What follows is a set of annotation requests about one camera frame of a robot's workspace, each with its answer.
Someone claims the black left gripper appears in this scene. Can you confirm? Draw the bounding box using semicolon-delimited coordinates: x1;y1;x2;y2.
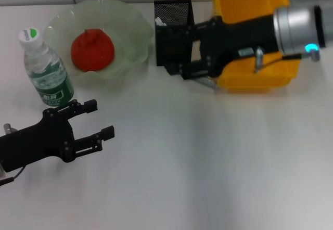
0;98;116;173

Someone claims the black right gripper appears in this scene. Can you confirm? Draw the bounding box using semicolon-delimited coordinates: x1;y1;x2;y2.
165;13;282;81

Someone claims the silver grey pen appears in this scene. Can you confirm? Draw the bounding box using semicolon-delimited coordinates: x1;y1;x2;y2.
194;78;219;90

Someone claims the clear green-label water bottle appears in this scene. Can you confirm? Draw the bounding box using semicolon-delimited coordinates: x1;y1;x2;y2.
18;28;78;108

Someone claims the red tomato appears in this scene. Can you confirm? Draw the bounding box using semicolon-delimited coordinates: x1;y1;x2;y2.
70;29;116;72

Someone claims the black mesh pen holder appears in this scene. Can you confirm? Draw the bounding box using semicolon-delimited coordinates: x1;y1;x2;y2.
153;0;196;67

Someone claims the translucent green fruit plate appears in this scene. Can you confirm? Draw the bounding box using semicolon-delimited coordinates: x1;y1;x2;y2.
43;0;155;87

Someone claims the yellow plastic bin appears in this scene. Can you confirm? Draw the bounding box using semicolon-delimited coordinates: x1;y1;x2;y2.
210;0;300;93

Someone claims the left gripper connector cable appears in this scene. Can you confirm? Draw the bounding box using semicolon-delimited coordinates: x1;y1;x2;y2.
0;122;26;187

